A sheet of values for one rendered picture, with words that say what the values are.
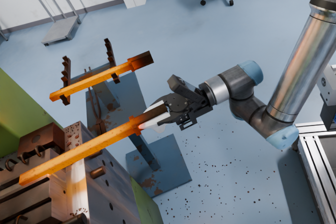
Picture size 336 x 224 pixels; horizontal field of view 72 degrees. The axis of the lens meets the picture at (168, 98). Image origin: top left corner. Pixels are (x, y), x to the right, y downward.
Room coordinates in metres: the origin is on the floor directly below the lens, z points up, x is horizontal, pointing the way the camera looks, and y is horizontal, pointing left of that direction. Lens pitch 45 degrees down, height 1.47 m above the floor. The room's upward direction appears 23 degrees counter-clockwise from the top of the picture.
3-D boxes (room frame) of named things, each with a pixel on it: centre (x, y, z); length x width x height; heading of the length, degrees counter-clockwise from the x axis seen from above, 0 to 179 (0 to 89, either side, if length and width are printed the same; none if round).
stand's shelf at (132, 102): (0.88, 0.26, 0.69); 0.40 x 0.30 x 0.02; 1
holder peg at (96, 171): (0.42, 0.29, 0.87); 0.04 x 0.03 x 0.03; 94
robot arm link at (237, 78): (0.44, -0.21, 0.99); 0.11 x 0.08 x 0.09; 94
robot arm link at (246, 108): (0.43, -0.21, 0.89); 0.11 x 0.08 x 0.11; 12
